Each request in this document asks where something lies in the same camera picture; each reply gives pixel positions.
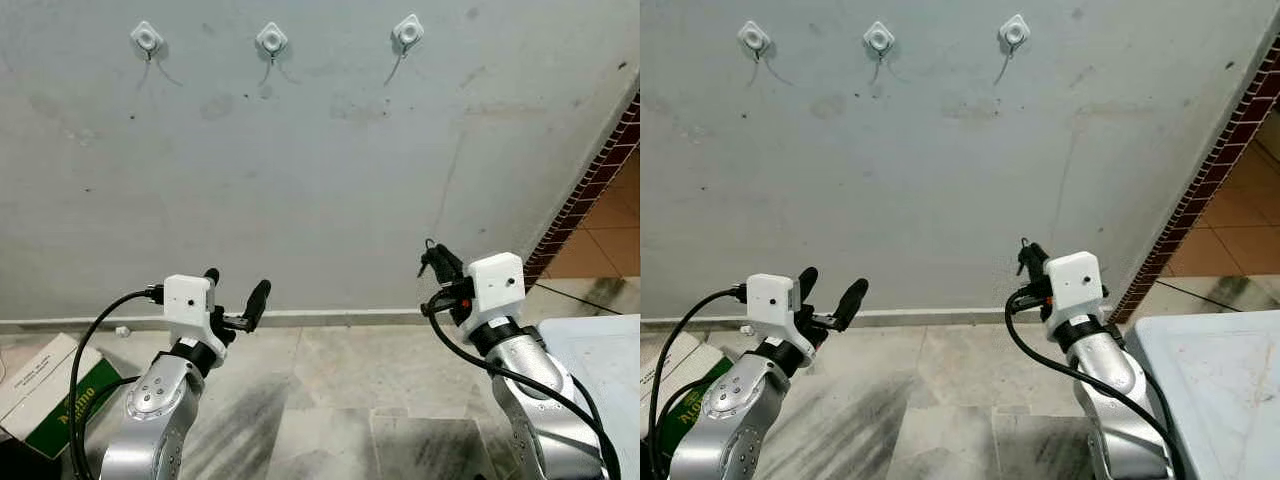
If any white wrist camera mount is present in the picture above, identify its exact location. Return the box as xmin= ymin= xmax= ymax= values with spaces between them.
xmin=163 ymin=274 xmax=216 ymax=341
xmin=745 ymin=273 xmax=801 ymax=341
xmin=1043 ymin=251 xmax=1104 ymax=333
xmin=462 ymin=252 xmax=527 ymax=336

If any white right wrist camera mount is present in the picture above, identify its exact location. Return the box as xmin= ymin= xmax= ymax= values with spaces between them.
xmin=1043 ymin=251 xmax=1104 ymax=333
xmin=462 ymin=252 xmax=527 ymax=336

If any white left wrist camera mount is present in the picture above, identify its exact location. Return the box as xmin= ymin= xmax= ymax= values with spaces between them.
xmin=163 ymin=274 xmax=216 ymax=341
xmin=745 ymin=273 xmax=801 ymax=341

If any white adhesive wall hook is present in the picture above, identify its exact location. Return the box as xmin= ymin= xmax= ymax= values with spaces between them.
xmin=130 ymin=21 xmax=166 ymax=65
xmin=254 ymin=23 xmax=290 ymax=65
xmin=391 ymin=13 xmax=426 ymax=58
xmin=738 ymin=20 xmax=772 ymax=65
xmin=998 ymin=13 xmax=1032 ymax=58
xmin=863 ymin=21 xmax=897 ymax=65

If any green white cardboard box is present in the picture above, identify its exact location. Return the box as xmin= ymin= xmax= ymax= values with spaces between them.
xmin=0 ymin=333 xmax=123 ymax=461
xmin=640 ymin=333 xmax=741 ymax=476

